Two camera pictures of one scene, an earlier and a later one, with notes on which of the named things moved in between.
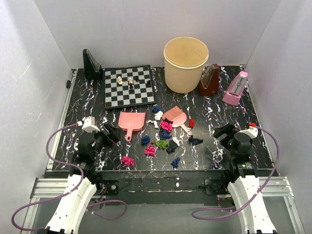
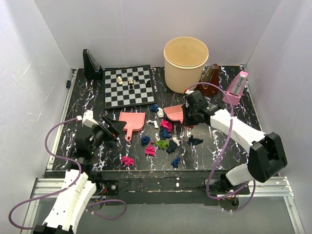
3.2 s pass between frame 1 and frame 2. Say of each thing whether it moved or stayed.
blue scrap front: stayed
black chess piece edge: stayed
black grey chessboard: stayed
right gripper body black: moved
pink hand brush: moved
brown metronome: stayed
